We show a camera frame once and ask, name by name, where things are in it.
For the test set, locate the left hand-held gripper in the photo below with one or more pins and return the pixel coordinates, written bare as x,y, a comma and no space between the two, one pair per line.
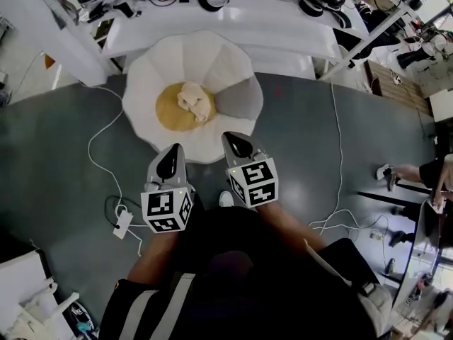
164,207

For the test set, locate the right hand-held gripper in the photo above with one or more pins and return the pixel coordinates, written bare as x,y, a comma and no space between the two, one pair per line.
255,182

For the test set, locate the cream yellow cloth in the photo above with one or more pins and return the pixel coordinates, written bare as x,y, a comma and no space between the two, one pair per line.
193,99

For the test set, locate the white flower-shaped cushion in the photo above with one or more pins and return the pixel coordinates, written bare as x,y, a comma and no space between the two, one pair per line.
170,62

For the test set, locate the person's left forearm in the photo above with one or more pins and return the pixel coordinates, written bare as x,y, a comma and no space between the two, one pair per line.
152,257

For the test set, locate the person's right forearm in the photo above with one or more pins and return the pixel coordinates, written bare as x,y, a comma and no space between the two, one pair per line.
290,225

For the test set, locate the person's right white shoe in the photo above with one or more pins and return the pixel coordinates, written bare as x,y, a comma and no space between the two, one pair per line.
226,198

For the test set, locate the white power strip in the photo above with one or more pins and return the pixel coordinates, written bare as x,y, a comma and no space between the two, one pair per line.
122,225

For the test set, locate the person's black shirt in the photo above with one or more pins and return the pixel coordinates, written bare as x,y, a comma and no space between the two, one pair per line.
230,289

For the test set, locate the large white table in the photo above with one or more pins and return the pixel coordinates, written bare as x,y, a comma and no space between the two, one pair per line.
265,30

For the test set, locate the wooden pallet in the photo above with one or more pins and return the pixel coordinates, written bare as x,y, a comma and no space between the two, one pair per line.
400,90

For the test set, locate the white pillar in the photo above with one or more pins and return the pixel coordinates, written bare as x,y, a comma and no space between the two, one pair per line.
70,48

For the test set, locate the small orange board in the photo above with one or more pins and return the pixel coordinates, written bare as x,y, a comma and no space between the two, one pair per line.
49,61

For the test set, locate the black frame desk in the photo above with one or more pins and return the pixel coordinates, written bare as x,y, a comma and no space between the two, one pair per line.
389,196

